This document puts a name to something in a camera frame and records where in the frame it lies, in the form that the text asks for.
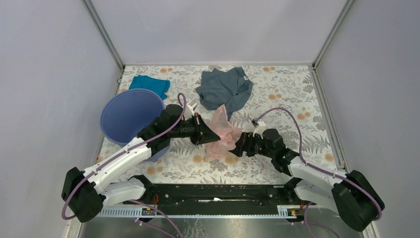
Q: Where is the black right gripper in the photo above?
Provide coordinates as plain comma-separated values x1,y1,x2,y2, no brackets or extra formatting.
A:
227,131,274,159

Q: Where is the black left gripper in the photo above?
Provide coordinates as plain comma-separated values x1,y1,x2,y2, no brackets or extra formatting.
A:
169,112,221,145

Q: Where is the pink plastic trash bag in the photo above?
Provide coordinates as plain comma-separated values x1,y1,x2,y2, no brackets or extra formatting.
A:
205,105,242,161

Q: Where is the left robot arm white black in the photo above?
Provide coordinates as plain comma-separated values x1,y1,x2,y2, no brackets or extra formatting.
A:
61,104,220,223

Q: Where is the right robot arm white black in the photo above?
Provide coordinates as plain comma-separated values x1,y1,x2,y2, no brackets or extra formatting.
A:
231,129,385,232

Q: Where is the blue plastic trash bin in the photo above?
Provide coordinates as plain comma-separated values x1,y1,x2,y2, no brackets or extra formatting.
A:
100,89,169,155

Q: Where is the floral tablecloth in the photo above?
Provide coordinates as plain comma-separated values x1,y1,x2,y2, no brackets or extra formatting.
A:
117,65,336,184

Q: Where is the grey-blue shirt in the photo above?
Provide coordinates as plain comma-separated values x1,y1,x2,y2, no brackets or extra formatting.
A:
196,67,254,119

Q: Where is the teal cloth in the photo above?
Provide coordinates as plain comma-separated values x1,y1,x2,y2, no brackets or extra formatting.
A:
129,75,170,100

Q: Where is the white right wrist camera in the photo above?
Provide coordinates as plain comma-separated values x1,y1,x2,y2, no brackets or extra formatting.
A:
251,119,267,138

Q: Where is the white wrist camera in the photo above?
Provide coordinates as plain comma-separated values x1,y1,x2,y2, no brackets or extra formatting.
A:
183,100,198,120
251,119,267,138

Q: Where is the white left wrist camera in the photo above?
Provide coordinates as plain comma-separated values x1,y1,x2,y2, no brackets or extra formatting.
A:
183,100,198,120

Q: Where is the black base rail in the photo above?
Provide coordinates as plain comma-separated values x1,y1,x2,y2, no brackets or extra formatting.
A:
138,183,307,210

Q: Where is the white slotted cable duct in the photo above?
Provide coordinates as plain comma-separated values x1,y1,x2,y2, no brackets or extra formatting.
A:
97,204,298,219

